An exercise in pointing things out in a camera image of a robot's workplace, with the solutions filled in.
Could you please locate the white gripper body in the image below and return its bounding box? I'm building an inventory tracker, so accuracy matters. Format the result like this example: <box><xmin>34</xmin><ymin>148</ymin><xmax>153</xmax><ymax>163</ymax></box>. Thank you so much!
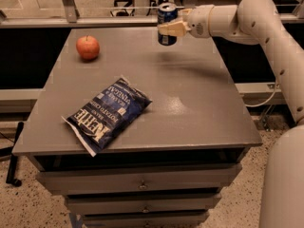
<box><xmin>187</xmin><ymin>5</ymin><xmax>214</xmax><ymax>38</ymax></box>

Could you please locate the blue pepsi can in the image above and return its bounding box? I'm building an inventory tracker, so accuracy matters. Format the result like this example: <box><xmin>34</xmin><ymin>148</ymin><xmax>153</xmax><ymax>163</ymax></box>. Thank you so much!
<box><xmin>157</xmin><ymin>2</ymin><xmax>179</xmax><ymax>47</ymax></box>

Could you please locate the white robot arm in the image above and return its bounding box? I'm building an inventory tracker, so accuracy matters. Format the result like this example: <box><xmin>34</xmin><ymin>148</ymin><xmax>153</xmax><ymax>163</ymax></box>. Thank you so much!
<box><xmin>158</xmin><ymin>0</ymin><xmax>304</xmax><ymax>228</ymax></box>

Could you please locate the red apple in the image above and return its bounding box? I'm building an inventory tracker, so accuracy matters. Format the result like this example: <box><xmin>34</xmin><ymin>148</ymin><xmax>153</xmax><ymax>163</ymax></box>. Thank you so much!
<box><xmin>76</xmin><ymin>35</ymin><xmax>100</xmax><ymax>60</ymax></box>

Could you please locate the black office chair base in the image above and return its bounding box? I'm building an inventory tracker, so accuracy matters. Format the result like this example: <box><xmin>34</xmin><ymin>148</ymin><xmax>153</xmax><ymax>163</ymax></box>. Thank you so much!
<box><xmin>110</xmin><ymin>0</ymin><xmax>151</xmax><ymax>17</ymax></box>

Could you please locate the grey metal railing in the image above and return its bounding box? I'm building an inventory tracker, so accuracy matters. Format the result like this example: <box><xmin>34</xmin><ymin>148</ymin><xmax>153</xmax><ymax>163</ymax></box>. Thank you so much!
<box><xmin>0</xmin><ymin>0</ymin><xmax>303</xmax><ymax>29</ymax></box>

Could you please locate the blue kettle chips bag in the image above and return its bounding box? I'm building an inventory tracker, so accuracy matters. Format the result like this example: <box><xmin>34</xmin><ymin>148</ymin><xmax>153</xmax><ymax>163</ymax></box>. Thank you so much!
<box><xmin>64</xmin><ymin>77</ymin><xmax>152</xmax><ymax>157</ymax></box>

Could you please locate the grey drawer cabinet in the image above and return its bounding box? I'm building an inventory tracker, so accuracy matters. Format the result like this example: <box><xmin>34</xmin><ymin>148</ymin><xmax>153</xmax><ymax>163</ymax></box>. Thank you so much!
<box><xmin>14</xmin><ymin>28</ymin><xmax>261</xmax><ymax>228</ymax></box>

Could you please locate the middle grey drawer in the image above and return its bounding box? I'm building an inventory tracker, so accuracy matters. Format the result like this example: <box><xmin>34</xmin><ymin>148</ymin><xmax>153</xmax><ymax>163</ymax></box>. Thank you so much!
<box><xmin>66</xmin><ymin>193</ymin><xmax>221</xmax><ymax>215</ymax></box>

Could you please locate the grey drawer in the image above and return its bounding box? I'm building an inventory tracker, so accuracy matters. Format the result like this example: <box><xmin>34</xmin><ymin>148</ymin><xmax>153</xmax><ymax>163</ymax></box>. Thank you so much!
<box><xmin>36</xmin><ymin>163</ymin><xmax>242</xmax><ymax>195</ymax></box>
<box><xmin>83</xmin><ymin>211</ymin><xmax>209</xmax><ymax>228</ymax></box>
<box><xmin>66</xmin><ymin>193</ymin><xmax>221</xmax><ymax>215</ymax></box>

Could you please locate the top grey drawer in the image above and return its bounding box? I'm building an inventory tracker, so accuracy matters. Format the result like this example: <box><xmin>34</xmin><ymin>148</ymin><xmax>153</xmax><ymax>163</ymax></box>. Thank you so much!
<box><xmin>36</xmin><ymin>163</ymin><xmax>242</xmax><ymax>195</ymax></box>

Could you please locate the bottom grey drawer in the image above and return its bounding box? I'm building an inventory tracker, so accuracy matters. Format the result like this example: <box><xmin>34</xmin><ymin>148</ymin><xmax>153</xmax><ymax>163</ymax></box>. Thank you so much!
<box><xmin>83</xmin><ymin>211</ymin><xmax>209</xmax><ymax>228</ymax></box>

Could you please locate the black pole on floor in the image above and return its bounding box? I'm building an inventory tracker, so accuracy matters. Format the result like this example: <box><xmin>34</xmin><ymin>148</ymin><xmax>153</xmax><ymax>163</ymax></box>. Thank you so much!
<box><xmin>6</xmin><ymin>122</ymin><xmax>24</xmax><ymax>187</ymax></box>

